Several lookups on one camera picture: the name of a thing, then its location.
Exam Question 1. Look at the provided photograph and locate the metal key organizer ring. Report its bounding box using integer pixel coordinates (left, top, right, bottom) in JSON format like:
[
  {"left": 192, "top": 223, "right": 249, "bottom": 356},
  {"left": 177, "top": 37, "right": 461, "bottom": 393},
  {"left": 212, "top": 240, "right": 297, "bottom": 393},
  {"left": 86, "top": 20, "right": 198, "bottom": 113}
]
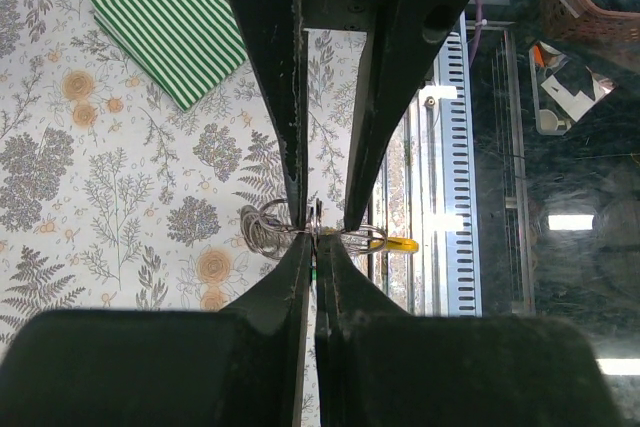
[{"left": 238, "top": 196, "right": 420, "bottom": 262}]

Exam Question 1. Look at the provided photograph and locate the aluminium front rail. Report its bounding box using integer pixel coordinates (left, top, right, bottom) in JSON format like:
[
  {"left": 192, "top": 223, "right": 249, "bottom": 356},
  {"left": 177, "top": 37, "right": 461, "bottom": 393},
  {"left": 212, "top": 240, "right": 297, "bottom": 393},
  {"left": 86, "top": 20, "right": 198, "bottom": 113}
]
[{"left": 367, "top": 94, "right": 447, "bottom": 316}]

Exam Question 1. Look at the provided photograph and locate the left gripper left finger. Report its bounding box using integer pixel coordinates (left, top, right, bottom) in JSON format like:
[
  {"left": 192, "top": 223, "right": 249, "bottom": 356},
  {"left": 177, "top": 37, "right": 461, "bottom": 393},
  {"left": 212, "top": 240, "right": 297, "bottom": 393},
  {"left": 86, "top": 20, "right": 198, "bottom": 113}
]
[{"left": 1, "top": 234, "right": 312, "bottom": 426}]

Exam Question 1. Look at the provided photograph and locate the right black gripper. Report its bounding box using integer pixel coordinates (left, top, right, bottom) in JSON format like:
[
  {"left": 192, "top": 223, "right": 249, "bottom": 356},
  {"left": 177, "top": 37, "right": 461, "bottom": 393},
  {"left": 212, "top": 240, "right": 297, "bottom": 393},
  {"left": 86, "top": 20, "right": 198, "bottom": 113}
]
[{"left": 228, "top": 0, "right": 469, "bottom": 231}]

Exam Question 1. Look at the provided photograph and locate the blue slotted cable duct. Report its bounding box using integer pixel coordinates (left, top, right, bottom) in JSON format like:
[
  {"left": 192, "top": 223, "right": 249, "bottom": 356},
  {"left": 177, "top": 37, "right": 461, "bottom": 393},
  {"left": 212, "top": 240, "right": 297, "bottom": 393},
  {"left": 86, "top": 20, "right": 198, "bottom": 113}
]
[{"left": 435, "top": 32, "right": 482, "bottom": 317}]

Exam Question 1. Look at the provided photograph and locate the brown woven basket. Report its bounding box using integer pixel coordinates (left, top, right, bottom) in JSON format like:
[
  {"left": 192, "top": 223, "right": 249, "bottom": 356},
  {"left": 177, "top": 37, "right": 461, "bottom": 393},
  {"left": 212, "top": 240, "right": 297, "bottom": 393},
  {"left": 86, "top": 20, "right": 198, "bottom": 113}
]
[{"left": 540, "top": 0, "right": 639, "bottom": 43}]

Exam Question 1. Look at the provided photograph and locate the green striped cloth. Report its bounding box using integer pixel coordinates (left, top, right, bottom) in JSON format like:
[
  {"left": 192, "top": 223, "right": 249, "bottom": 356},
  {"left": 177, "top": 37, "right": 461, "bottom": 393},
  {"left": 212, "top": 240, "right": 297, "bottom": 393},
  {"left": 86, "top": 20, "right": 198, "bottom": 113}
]
[{"left": 90, "top": 0, "right": 248, "bottom": 111}]

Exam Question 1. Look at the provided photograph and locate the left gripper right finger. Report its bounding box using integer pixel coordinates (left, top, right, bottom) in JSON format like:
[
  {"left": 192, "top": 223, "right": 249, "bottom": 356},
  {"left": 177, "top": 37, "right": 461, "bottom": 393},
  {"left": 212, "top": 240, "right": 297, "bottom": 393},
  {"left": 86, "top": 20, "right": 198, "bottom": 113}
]
[{"left": 315, "top": 235, "right": 623, "bottom": 426}]

